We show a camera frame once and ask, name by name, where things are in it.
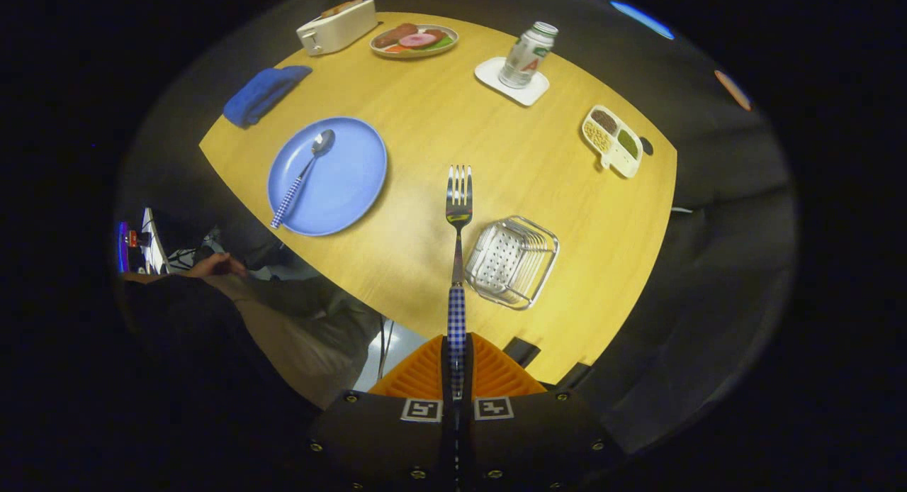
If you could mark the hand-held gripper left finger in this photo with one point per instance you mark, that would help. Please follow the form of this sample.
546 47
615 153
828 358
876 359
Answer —
382 442

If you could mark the white-edged laptop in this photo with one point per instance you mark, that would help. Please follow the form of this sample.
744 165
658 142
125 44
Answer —
152 244

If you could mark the green lettuce leaf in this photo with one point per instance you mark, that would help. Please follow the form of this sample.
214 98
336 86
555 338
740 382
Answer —
443 44

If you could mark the white divided condiment dish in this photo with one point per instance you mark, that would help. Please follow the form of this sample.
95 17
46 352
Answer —
613 141

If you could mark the blue round plate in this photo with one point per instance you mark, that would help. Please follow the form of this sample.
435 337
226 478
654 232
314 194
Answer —
347 180

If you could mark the white drink bottle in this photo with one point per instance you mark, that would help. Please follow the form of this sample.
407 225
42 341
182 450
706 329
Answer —
524 56

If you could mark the blue folded cloth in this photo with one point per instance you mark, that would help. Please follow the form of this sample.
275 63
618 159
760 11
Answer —
262 95

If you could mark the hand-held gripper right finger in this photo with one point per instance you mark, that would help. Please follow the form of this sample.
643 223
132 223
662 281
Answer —
531 442

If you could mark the black table clamp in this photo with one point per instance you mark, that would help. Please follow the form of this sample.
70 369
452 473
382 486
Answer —
521 351
574 375

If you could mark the white square coaster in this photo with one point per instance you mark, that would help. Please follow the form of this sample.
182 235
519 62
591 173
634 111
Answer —
528 93

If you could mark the grey oval food plate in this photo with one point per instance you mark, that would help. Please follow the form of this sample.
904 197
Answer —
448 32

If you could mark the brown toast slice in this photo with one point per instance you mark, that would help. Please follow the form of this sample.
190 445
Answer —
340 8

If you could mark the brown meat patty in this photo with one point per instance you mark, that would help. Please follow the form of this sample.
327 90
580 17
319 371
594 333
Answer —
393 35

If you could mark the white toaster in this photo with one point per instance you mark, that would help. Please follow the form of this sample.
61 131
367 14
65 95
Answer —
340 30

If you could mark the pink ham slice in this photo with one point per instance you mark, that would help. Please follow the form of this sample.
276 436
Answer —
418 40

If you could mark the person's beige trousers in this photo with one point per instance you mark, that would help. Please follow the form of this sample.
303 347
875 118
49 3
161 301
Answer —
297 350

